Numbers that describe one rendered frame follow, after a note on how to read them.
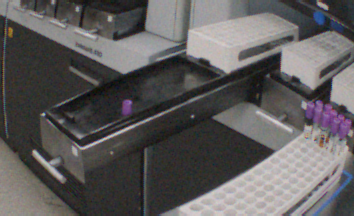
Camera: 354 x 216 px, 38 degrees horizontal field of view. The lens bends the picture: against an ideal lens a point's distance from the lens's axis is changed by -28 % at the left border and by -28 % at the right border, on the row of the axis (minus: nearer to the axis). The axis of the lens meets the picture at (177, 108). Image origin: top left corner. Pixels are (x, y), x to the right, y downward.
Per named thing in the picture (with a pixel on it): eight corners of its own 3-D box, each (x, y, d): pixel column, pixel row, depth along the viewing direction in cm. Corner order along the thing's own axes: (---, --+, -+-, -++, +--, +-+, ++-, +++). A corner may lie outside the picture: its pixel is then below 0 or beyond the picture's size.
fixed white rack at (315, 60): (329, 50, 143) (329, 30, 140) (353, 65, 137) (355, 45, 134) (278, 76, 123) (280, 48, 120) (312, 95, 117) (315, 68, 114)
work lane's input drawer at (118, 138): (269, 52, 151) (270, 21, 147) (309, 74, 143) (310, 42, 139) (28, 154, 103) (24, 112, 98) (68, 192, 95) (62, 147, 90)
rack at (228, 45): (269, 33, 144) (269, 12, 141) (299, 49, 139) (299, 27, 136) (184, 59, 125) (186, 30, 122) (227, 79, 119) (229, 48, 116)
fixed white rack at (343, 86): (365, 73, 134) (367, 52, 131) (387, 87, 128) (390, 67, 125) (328, 105, 114) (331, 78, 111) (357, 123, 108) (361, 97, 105)
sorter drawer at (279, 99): (358, 48, 170) (359, 26, 166) (383, 64, 162) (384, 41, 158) (246, 116, 122) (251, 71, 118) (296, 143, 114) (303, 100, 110)
